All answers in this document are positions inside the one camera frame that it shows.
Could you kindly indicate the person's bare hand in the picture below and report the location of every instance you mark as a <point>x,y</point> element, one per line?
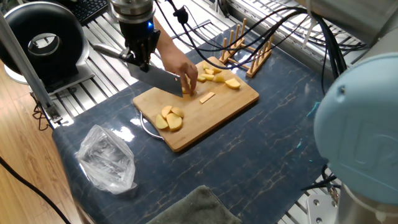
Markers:
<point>177,63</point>

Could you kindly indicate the small cut potato piece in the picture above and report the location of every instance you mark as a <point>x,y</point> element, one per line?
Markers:
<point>208,76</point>
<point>216,70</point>
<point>219,79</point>
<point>209,71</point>

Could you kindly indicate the wooden cutting board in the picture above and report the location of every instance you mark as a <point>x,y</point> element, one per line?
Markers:
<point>217,112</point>

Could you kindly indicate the perforated aluminium plate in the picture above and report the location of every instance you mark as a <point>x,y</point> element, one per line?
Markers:
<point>321,210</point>

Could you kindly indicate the short aluminium post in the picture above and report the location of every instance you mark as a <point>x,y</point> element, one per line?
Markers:
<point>112,17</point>

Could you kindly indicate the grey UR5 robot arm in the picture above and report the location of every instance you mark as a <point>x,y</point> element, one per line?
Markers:
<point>357,140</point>

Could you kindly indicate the white paper pad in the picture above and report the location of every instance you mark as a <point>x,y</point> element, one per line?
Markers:
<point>199,9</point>

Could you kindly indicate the wooden peg rack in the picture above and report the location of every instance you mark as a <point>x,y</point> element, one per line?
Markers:
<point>252,71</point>

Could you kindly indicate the black keyboard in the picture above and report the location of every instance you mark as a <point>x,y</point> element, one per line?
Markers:
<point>88,9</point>

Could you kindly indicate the grey-green towel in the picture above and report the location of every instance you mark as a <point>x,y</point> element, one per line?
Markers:
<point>199,208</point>

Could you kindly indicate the steel cleaver knife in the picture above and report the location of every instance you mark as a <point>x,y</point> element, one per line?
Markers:
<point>158,79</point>

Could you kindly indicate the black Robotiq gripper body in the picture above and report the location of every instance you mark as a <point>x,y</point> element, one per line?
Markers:
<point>138,34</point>

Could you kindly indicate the clear plastic bag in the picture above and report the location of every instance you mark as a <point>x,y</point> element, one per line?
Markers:
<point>105,158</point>

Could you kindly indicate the potato half with skin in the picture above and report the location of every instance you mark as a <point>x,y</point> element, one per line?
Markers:
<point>185,90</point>

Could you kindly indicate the thin potato slice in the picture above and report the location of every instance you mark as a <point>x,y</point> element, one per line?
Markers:
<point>207,97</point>
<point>201,79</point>

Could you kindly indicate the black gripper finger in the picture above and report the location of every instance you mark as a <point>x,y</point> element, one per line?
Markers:
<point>143,60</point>
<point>154,43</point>

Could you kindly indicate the slanted aluminium post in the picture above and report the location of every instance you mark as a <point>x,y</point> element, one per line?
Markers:
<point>25,65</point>

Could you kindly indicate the person's bare forearm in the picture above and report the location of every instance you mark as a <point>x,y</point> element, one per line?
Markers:
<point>162,34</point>

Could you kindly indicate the dark blue marbled mat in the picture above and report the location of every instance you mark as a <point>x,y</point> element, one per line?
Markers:
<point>264,140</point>

